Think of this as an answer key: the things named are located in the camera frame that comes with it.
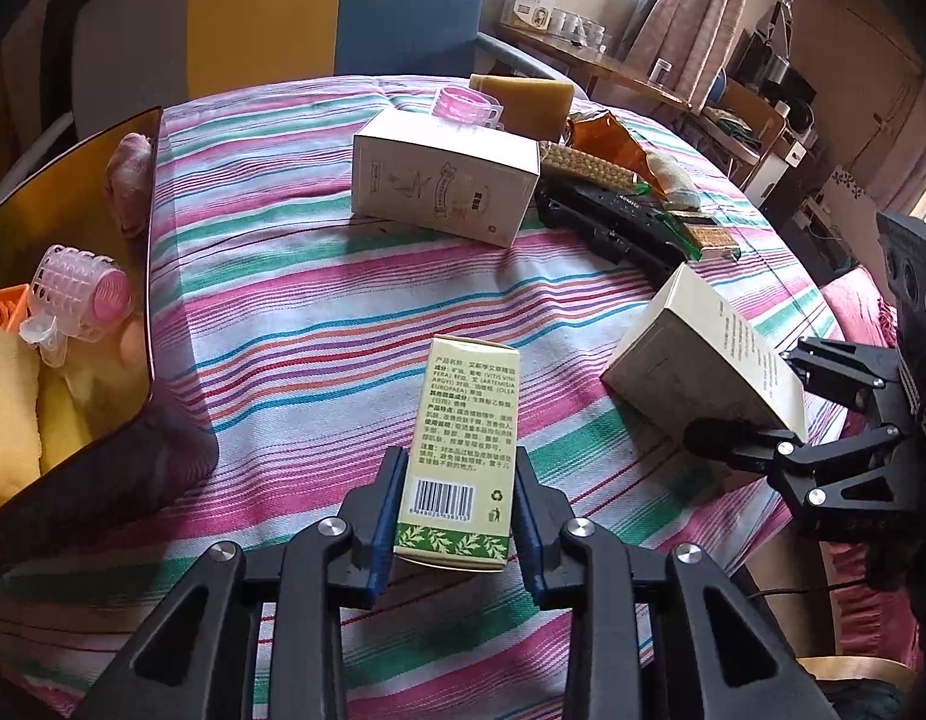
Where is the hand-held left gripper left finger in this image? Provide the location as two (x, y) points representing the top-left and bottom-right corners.
(76, 446), (411, 720)

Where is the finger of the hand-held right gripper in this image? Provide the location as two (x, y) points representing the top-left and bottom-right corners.
(781, 336), (905, 412)
(684, 417), (925, 542)

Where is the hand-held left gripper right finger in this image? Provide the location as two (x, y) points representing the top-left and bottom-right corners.
(515, 448), (840, 720)

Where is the small yellow green-leaf box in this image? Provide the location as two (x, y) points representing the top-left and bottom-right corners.
(394, 336), (522, 572)

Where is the beige cardboard box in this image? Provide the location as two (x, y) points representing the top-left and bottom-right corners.
(599, 262), (809, 445)

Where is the white fabric pouch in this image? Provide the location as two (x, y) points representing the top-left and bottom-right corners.
(646, 154), (708, 211)

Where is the black plastic device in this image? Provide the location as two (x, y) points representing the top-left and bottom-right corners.
(534, 172), (704, 280)

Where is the orange snack bag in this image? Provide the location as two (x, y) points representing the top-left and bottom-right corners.
(560, 111), (670, 196)

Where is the pink hair roller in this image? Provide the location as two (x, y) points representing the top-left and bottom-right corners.
(431, 86), (505, 130)
(20, 244), (131, 366)

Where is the dark storage box gold lining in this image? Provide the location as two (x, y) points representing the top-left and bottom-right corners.
(0, 106), (221, 541)

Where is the red blanket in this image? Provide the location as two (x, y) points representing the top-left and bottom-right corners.
(819, 266), (923, 665)

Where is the green-edged biscuit packet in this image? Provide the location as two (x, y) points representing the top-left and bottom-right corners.
(661, 214), (738, 263)

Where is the wooden stool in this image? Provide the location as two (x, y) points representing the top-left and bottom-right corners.
(796, 656), (915, 692)

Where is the cluttered wooden shelf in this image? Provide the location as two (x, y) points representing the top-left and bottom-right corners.
(703, 79), (818, 190)

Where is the white carton with line drawing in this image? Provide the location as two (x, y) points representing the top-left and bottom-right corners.
(352, 106), (543, 248)

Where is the beige patterned curtain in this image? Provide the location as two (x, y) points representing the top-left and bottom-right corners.
(628, 0), (758, 103)

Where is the wooden side table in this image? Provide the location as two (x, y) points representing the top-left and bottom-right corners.
(496, 19), (693, 112)

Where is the yellow cloth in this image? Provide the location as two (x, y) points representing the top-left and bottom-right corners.
(0, 307), (96, 475)

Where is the yellow sponge block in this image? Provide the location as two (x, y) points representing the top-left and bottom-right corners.
(469, 73), (576, 143)

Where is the pink cloth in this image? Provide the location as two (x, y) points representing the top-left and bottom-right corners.
(104, 133), (156, 235)

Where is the row of white cups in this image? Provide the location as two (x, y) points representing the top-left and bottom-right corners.
(549, 7), (618, 55)

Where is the orange plastic comb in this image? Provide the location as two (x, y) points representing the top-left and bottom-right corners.
(0, 283), (33, 338)

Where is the white printed carton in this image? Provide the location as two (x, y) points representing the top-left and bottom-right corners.
(500, 0), (560, 31)

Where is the grey yellow blue armchair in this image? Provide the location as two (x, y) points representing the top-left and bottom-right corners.
(1, 0), (578, 188)

